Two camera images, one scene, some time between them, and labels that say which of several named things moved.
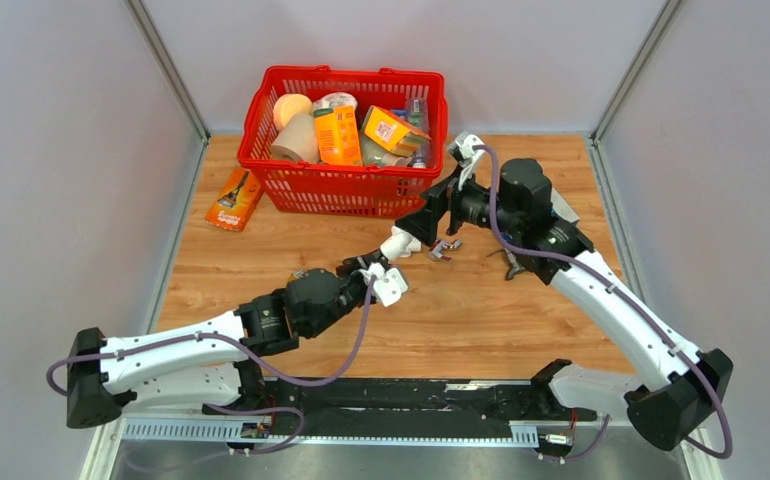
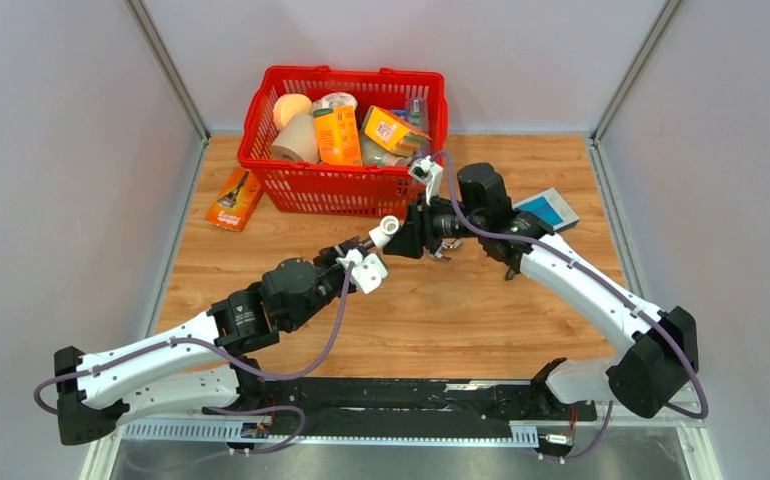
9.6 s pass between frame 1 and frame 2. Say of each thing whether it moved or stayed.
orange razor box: stayed
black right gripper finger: moved
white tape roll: stayed
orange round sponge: stayed
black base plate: stayed
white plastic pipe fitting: moved
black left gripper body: moved
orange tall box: stayed
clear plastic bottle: stayed
